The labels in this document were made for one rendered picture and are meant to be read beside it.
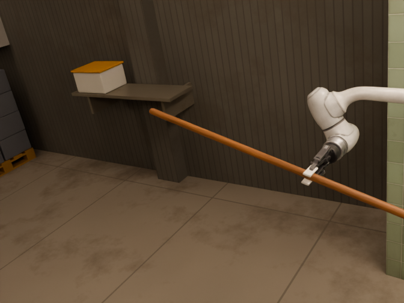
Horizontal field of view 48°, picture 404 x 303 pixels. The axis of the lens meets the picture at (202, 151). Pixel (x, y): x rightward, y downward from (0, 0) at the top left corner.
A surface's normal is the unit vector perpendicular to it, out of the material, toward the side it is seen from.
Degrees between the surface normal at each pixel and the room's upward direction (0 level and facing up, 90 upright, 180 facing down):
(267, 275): 0
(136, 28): 90
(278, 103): 90
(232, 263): 0
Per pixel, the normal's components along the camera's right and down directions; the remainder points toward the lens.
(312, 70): -0.55, 0.43
